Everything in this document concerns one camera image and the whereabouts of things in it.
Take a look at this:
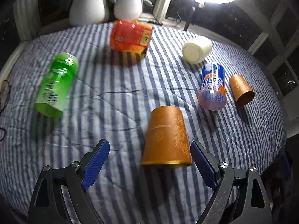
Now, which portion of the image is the large orange patterned paper cup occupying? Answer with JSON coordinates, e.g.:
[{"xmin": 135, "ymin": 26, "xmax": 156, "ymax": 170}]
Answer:
[{"xmin": 140, "ymin": 106, "xmax": 193, "ymax": 168}]

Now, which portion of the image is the small orange paper cup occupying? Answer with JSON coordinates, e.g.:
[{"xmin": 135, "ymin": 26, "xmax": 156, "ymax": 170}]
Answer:
[{"xmin": 229, "ymin": 74, "xmax": 255, "ymax": 107}]

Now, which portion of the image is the green plastic cup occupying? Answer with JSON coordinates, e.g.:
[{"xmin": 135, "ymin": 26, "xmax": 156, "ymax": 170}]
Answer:
[{"xmin": 35, "ymin": 52, "xmax": 78, "ymax": 118}]

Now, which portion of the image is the white plastic cup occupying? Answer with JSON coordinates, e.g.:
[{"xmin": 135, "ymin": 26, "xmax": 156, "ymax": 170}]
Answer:
[{"xmin": 182, "ymin": 35, "xmax": 212, "ymax": 64}]

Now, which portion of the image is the black power strip on sill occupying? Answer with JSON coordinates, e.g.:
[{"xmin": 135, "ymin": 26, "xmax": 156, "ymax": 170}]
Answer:
[{"xmin": 147, "ymin": 21, "xmax": 162, "ymax": 25}]

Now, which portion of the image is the large penguin plush toy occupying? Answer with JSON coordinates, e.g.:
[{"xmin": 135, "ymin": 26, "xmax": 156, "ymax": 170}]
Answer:
[{"xmin": 69, "ymin": 0, "xmax": 116, "ymax": 26}]

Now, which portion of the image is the small penguin plush toy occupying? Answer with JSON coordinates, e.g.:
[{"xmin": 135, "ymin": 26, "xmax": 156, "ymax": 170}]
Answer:
[{"xmin": 113, "ymin": 0, "xmax": 153, "ymax": 21}]

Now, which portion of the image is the black ring light tripod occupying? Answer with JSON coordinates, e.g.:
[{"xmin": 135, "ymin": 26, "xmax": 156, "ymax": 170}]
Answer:
[{"xmin": 174, "ymin": 0, "xmax": 205, "ymax": 31}]

